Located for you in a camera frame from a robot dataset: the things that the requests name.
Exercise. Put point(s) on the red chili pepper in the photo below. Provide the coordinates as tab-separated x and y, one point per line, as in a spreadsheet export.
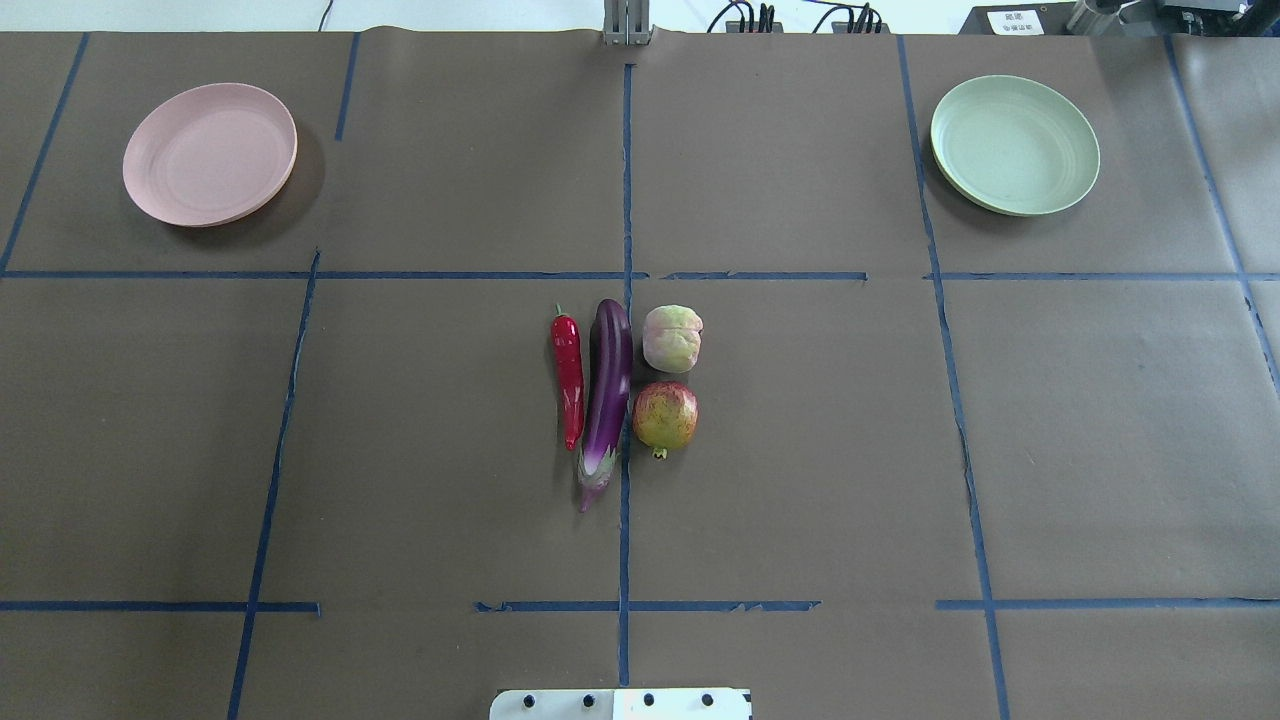
566	342

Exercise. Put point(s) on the pale green pink peach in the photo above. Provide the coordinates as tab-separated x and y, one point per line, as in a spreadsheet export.
672	338

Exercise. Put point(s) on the purple eggplant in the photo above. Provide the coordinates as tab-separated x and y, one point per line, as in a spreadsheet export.
611	365

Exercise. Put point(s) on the brown paper table cover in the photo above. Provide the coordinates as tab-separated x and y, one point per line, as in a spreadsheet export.
391	374

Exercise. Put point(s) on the black power strip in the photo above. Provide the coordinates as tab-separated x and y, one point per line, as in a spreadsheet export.
808	17

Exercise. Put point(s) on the green plastic plate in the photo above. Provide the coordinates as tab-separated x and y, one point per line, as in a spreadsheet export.
1012	145

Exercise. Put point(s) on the pink plastic plate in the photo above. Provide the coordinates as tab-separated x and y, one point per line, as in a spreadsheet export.
211	155

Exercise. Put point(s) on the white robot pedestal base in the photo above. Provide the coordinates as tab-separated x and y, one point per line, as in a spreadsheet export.
623	703

